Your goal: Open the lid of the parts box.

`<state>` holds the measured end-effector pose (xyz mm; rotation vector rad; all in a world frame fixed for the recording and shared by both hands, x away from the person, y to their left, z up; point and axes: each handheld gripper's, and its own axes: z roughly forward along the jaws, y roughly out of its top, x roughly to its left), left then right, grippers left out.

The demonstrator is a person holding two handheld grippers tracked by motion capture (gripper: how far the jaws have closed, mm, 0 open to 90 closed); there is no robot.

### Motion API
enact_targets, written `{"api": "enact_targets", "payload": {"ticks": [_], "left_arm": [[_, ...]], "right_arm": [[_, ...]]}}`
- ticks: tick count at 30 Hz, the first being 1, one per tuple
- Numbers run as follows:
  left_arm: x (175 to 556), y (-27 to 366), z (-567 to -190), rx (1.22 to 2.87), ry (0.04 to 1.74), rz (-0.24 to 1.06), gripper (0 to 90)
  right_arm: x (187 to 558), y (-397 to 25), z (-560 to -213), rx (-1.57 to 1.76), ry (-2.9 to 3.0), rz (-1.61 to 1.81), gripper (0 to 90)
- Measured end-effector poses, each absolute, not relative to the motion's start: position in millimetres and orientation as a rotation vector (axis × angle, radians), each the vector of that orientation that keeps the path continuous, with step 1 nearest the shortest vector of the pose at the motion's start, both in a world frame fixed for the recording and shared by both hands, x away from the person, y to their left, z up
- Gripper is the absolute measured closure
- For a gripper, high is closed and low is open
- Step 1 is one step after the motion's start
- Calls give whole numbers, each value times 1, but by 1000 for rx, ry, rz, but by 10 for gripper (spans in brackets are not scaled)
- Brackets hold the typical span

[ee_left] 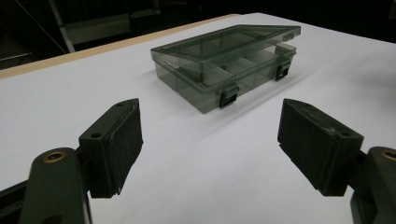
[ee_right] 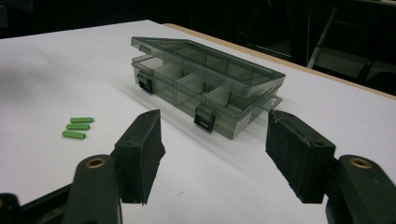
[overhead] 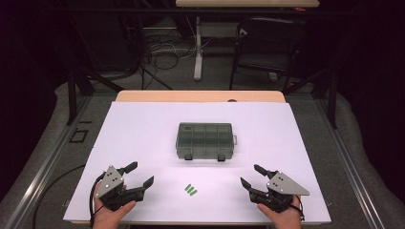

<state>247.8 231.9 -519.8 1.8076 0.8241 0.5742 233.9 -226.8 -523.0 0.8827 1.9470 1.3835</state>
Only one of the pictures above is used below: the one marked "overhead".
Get right hand-held gripper cable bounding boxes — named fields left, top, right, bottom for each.
left=288, top=203, right=306, bottom=221

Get black folding chair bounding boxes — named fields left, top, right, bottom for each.
left=228, top=16, right=308, bottom=94

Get white board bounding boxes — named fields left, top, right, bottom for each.
left=62, top=100, right=332, bottom=224

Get hand-held gripper cable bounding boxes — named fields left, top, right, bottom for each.
left=89, top=173, right=107, bottom=227
left=288, top=203, right=306, bottom=221

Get black floor cable bundle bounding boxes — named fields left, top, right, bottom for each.
left=125, top=15, right=180, bottom=91

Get black metal frame stand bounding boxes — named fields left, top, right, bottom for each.
left=282, top=63, right=339, bottom=130
left=66, top=61, right=126, bottom=126

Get person's left hand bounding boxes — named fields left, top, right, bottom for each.
left=92, top=182, right=138, bottom=229

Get person's right hand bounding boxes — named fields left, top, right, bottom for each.
left=257, top=195, right=304, bottom=229

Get grey transparent organizer box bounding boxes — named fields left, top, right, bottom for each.
left=175, top=121, right=239, bottom=162

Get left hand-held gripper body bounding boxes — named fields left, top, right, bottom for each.
left=95, top=165, right=146, bottom=212

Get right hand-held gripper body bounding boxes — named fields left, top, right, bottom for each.
left=249, top=171, right=310, bottom=214

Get aluminium floor rail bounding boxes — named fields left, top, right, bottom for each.
left=2, top=94, right=93, bottom=229
left=314, top=98, right=387, bottom=229

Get light wooden table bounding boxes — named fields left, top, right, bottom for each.
left=115, top=90, right=287, bottom=104

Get left hand-held gripper cable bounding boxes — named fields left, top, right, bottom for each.
left=89, top=173, right=107, bottom=227

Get white floor cables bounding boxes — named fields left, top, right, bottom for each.
left=148, top=38, right=213, bottom=60

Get white-legged desk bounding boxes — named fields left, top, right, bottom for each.
left=175, top=0, right=321, bottom=81

